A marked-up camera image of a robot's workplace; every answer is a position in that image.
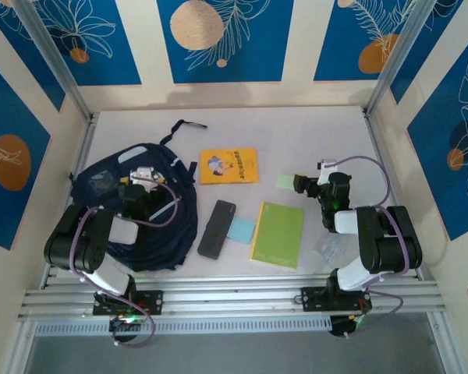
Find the navy blue backpack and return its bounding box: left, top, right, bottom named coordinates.
left=70, top=119, right=208, bottom=273

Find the green notebook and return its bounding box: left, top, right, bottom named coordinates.
left=249, top=201, right=306, bottom=270

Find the clear plastic bag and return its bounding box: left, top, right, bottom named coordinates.
left=316, top=232, right=351, bottom=268

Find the black pencil case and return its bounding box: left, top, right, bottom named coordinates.
left=197, top=199, right=238, bottom=261

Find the blue sticky note pad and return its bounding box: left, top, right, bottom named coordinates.
left=225, top=217, right=257, bottom=245

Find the yellow picture book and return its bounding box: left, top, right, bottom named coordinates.
left=199, top=146, right=260, bottom=185

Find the black controller board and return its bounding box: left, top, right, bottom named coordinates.
left=108, top=315, right=145, bottom=344
left=329, top=313, right=370, bottom=339

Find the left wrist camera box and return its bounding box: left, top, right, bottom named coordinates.
left=129, top=166, right=165, bottom=192

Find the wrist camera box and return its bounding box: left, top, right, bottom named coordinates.
left=129, top=166, right=165, bottom=192
left=316, top=157, right=339, bottom=186

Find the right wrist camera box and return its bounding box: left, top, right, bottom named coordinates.
left=316, top=157, right=339, bottom=186

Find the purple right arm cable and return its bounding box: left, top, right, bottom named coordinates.
left=322, top=155, right=411, bottom=339

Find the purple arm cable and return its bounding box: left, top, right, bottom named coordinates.
left=322, top=155, right=411, bottom=339
left=68, top=182, right=180, bottom=348

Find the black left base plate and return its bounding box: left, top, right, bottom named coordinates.
left=92, top=290, right=165, bottom=316

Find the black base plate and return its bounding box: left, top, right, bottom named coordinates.
left=300, top=286, right=372, bottom=312
left=92, top=290, right=165, bottom=316

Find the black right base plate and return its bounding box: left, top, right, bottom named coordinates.
left=300, top=286, right=372, bottom=312

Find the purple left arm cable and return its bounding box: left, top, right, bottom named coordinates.
left=68, top=182, right=180, bottom=348

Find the aluminium rail beam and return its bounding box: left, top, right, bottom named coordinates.
left=17, top=274, right=448, bottom=323

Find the grey slotted cable duct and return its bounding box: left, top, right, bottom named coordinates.
left=34, top=316, right=332, bottom=337

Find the aluminium frame post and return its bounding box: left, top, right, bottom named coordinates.
left=13, top=0, right=94, bottom=122
left=364, top=0, right=438, bottom=118

